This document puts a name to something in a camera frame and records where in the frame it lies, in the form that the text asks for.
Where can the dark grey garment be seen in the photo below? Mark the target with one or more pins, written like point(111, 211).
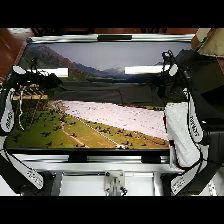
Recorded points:
point(110, 91)

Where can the beige checked garment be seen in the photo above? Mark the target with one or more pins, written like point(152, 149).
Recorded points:
point(211, 43)

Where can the black garment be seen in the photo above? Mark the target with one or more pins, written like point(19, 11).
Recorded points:
point(208, 75)

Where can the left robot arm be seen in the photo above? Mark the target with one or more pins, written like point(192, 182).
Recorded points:
point(8, 116)

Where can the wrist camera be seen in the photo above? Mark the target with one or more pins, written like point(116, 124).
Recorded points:
point(34, 65)
point(166, 56)

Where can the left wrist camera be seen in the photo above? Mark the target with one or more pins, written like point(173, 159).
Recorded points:
point(34, 65)

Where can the silver frame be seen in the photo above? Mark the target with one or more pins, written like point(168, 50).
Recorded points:
point(100, 165)

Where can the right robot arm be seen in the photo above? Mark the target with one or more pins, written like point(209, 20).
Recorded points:
point(194, 124)

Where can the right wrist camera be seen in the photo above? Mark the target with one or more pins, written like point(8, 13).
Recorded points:
point(166, 56)

